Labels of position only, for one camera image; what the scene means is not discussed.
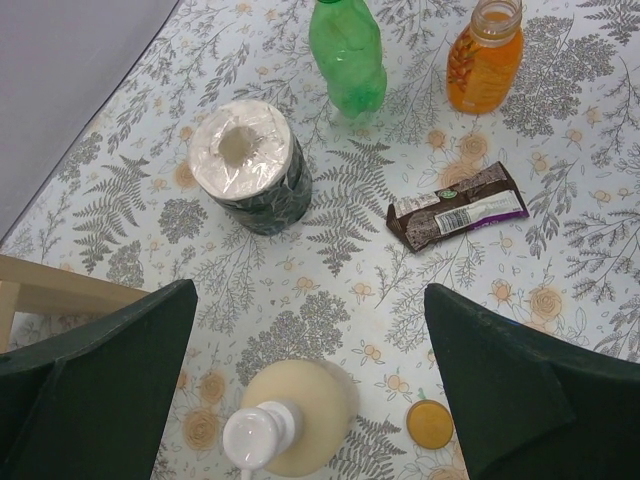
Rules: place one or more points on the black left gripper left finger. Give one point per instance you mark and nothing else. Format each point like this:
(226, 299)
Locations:
(92, 403)

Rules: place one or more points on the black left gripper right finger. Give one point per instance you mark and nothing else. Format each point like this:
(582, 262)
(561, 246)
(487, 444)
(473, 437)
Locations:
(527, 405)

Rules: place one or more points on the orange bottle cap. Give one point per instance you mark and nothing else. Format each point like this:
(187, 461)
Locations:
(429, 424)

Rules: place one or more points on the orange juice bottle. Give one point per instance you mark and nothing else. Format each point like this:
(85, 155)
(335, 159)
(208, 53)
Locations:
(484, 59)

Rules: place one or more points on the green plastic bottle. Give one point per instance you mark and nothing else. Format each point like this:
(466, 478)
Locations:
(345, 41)

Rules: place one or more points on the cream pump soap bottle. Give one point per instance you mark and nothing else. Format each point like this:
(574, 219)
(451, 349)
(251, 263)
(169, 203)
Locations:
(294, 416)

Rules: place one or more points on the wooden shelf unit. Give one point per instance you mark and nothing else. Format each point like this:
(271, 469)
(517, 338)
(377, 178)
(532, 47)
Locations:
(29, 287)

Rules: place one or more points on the brown chocolate bar wrapper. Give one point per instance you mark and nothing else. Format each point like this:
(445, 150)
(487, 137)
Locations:
(488, 197)

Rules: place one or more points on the floral table mat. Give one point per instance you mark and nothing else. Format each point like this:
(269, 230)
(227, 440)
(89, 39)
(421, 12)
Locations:
(338, 284)

